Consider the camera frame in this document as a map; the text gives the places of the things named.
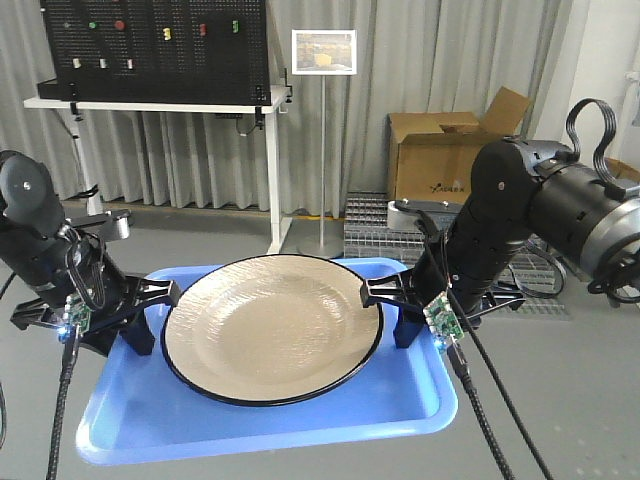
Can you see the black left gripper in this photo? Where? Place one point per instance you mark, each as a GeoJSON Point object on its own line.
{"type": "Point", "coordinates": [73, 261]}

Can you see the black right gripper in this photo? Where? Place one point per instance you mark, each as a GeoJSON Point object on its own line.
{"type": "Point", "coordinates": [411, 290]}

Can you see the white standing desk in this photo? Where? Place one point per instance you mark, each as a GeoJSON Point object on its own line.
{"type": "Point", "coordinates": [279, 223]}

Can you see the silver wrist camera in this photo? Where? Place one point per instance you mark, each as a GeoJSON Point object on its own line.
{"type": "Point", "coordinates": [402, 214]}
{"type": "Point", "coordinates": [111, 225]}

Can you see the grey plastic crate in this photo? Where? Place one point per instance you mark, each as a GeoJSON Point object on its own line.
{"type": "Point", "coordinates": [366, 233]}

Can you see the black pegboard panel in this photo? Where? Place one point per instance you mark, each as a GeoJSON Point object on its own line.
{"type": "Point", "coordinates": [189, 52]}

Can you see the beige plate with black rim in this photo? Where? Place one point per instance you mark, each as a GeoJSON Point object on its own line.
{"type": "Point", "coordinates": [271, 330]}

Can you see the right green circuit board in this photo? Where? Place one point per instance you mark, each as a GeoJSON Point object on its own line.
{"type": "Point", "coordinates": [442, 321]}

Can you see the blue plastic tray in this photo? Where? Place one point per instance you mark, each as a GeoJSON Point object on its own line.
{"type": "Point", "coordinates": [141, 412]}

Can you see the grey curtain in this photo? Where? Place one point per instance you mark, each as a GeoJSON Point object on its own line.
{"type": "Point", "coordinates": [413, 56]}

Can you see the framed sign on pole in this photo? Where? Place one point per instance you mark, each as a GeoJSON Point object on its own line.
{"type": "Point", "coordinates": [323, 53]}

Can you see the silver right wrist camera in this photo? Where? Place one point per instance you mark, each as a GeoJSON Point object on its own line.
{"type": "Point", "coordinates": [402, 214]}

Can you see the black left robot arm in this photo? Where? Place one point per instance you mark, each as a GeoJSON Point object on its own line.
{"type": "Point", "coordinates": [28, 201]}

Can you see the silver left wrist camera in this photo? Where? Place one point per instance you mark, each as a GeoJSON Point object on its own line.
{"type": "Point", "coordinates": [111, 225]}

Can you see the green circuit board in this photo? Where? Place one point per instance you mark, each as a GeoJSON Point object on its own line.
{"type": "Point", "coordinates": [442, 321]}
{"type": "Point", "coordinates": [75, 318]}

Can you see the open cardboard box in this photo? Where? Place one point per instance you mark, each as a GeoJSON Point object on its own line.
{"type": "Point", "coordinates": [431, 153]}

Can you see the left green circuit board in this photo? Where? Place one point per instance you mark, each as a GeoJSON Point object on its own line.
{"type": "Point", "coordinates": [75, 318]}

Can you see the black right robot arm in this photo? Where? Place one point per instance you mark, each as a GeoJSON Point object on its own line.
{"type": "Point", "coordinates": [519, 189]}

